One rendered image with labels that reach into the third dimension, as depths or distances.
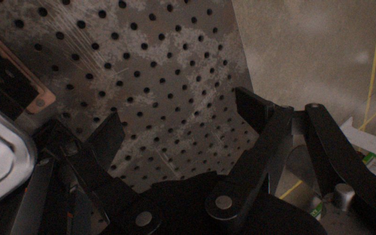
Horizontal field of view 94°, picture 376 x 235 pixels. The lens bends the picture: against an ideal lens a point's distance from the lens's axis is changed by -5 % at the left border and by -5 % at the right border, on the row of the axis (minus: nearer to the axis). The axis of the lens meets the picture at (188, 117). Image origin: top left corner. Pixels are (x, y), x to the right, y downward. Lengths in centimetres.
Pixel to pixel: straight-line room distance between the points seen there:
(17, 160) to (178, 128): 45
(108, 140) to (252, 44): 151
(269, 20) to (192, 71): 124
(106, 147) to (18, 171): 9
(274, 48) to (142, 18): 142
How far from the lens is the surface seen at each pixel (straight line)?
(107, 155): 17
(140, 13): 50
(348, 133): 343
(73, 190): 64
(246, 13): 156
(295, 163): 257
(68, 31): 49
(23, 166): 23
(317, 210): 372
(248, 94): 18
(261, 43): 168
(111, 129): 19
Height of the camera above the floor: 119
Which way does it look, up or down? 56 degrees down
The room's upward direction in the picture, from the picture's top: 132 degrees clockwise
